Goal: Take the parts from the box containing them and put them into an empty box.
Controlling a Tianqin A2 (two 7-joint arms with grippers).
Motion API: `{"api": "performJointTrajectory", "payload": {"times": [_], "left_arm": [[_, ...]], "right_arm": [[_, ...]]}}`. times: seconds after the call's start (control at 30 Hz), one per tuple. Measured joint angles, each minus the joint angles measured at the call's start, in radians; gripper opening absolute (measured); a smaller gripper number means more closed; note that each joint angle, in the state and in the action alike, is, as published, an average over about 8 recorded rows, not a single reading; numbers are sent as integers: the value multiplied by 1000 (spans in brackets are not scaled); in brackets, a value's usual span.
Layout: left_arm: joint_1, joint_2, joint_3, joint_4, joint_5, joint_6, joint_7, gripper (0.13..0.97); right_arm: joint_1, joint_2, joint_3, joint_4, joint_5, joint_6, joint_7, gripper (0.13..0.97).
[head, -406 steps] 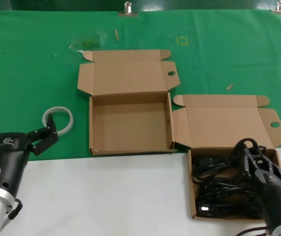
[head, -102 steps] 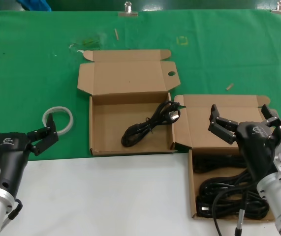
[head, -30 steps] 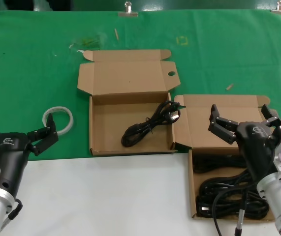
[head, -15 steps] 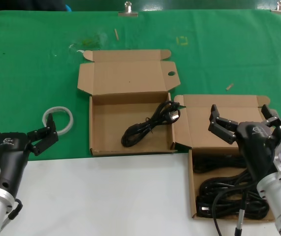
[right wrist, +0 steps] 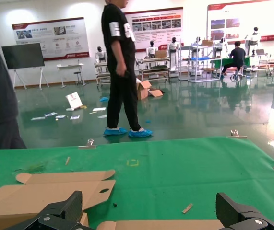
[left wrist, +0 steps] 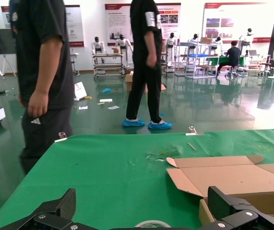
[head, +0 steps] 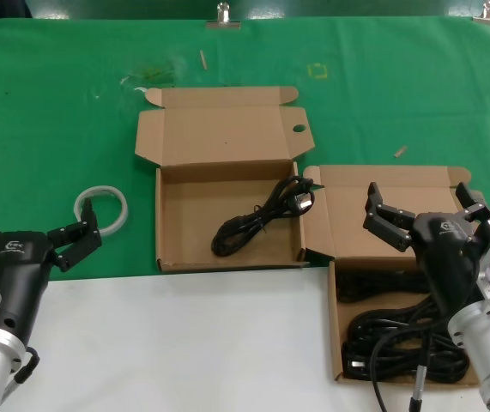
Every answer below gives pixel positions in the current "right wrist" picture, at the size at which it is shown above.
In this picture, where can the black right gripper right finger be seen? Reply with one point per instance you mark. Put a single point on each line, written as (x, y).
(230, 208)

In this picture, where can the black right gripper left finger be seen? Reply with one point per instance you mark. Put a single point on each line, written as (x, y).
(72, 206)

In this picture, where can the open brown cardboard box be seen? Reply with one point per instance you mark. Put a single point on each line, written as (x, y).
(163, 225)
(31, 196)

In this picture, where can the small cardboard box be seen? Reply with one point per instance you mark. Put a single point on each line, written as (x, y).
(206, 43)

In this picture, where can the short wooden stick piece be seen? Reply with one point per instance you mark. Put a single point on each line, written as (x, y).
(187, 208)

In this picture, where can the thin wooden stick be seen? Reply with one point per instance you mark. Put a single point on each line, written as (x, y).
(67, 161)

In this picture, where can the silver binder clip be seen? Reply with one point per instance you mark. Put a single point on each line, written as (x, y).
(235, 134)
(88, 144)

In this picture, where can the green table cloth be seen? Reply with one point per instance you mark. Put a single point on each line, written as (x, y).
(175, 167)

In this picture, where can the paper sheet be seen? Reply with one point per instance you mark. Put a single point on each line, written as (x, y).
(102, 116)
(75, 117)
(60, 117)
(51, 114)
(99, 109)
(38, 118)

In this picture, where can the white floor sign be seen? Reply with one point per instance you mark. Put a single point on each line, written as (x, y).
(74, 100)

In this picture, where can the blue shoe cover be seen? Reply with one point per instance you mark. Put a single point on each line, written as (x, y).
(104, 99)

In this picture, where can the black stool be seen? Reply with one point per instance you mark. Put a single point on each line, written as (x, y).
(78, 73)

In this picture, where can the metal rack cart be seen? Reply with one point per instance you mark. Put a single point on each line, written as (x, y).
(154, 69)
(102, 74)

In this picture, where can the open cardboard carton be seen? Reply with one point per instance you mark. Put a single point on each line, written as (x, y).
(142, 89)

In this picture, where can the white desk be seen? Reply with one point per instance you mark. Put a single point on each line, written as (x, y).
(69, 65)

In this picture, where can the green covered work table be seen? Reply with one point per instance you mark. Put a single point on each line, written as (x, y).
(220, 62)

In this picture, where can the seated person in black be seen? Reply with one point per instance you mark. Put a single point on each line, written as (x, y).
(238, 56)

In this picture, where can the blue plastic bin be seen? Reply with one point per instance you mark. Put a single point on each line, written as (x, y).
(199, 58)

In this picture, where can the white humanoid robot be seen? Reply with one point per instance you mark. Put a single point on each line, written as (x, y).
(174, 48)
(198, 42)
(253, 38)
(100, 55)
(223, 43)
(151, 49)

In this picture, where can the person in black printed shirt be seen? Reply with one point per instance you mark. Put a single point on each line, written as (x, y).
(120, 60)

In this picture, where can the black screen on stand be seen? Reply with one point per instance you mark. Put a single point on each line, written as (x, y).
(22, 56)

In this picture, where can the grey laptop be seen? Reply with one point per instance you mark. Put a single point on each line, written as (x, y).
(260, 52)

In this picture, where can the wide info poster board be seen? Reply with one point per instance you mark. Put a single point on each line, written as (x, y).
(55, 36)

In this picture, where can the photo poster board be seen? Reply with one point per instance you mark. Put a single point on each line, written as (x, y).
(240, 14)

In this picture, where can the red headed info poster board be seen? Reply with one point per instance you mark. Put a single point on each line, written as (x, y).
(160, 21)

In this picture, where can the white metal frame shelf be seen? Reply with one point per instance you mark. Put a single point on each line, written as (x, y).
(196, 76)

